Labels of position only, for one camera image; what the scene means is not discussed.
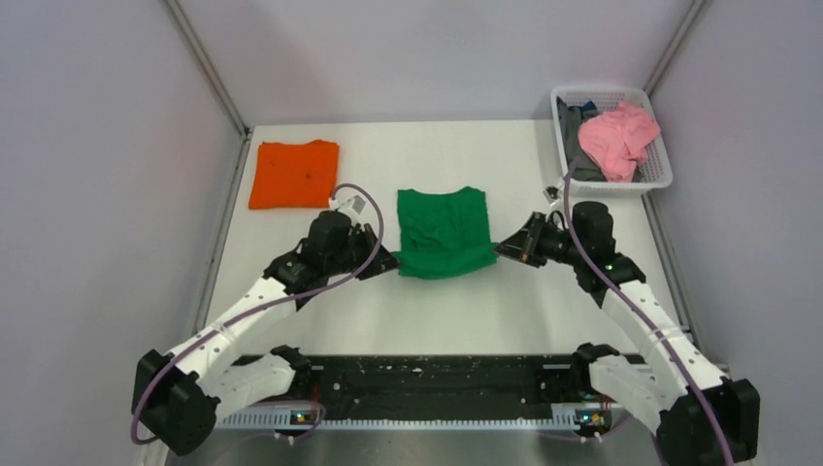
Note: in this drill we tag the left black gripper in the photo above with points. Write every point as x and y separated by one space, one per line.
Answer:
382 261

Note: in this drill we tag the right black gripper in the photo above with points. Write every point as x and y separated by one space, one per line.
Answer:
523 246

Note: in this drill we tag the green t shirt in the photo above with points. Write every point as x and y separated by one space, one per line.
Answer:
443 236

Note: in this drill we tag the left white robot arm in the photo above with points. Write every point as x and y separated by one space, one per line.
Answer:
181 394

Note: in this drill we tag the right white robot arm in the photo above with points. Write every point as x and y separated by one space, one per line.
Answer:
697 414

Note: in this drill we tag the folded orange t shirt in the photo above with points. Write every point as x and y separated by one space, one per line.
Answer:
294 175

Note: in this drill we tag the grey t shirt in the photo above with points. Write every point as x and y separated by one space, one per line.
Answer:
585 169

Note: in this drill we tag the pink t shirt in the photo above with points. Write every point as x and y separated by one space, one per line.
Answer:
617 140

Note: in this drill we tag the blue t shirt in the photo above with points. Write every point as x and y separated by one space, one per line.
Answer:
588 110

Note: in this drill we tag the white plastic basket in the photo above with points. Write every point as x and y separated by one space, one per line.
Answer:
656 173

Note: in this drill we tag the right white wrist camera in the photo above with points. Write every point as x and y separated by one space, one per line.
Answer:
554 195

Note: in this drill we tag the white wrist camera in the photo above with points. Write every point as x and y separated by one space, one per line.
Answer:
352 206
554 195

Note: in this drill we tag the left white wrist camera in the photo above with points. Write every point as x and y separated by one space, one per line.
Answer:
352 206

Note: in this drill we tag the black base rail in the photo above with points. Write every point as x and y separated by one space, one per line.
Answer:
451 390

